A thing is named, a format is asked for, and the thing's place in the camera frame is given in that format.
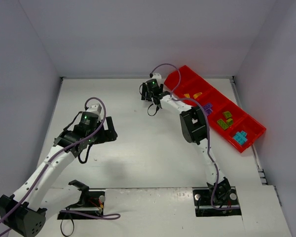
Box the orange curved lego brick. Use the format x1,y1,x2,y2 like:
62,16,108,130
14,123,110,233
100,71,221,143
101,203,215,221
193,92,202,99

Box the purple rectangular lego brick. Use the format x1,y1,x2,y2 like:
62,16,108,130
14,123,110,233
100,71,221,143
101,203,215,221
203,103,213,110

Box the green long lego brick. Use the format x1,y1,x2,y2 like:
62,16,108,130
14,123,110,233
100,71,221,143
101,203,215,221
217,119,229,130

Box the small green lego brick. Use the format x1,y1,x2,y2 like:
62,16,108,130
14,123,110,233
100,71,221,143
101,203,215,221
222,111,232,119

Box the cyan square lego brick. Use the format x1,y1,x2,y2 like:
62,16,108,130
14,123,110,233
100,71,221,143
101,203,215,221
233,133,247,146

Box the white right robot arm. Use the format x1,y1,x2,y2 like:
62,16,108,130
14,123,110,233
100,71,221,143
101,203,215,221
139,79,231,200

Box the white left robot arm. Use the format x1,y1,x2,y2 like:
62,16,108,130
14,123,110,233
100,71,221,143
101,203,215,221
0,112,118,237

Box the red divided bin tray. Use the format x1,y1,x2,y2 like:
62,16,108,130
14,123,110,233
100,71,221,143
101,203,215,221
164,65,266,153

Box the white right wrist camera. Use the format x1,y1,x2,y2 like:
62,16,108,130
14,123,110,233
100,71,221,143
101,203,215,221
149,73,162,80

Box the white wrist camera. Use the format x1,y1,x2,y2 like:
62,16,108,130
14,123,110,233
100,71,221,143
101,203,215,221
149,73,162,80
84,104,102,121

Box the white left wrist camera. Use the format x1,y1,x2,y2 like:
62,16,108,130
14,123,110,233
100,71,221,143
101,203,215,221
84,104,102,121

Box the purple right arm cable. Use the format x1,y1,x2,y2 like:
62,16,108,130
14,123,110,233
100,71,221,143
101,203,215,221
149,63,219,208

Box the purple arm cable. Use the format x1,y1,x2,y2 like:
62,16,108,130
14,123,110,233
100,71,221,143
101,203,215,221
149,63,219,208
0,97,121,237

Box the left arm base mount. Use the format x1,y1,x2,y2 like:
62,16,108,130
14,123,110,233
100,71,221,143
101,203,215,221
65,180,105,216

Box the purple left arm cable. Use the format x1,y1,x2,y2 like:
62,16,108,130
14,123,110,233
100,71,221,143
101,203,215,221
0,97,121,237

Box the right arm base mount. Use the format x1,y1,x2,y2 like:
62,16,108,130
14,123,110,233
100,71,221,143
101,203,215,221
192,187,242,218

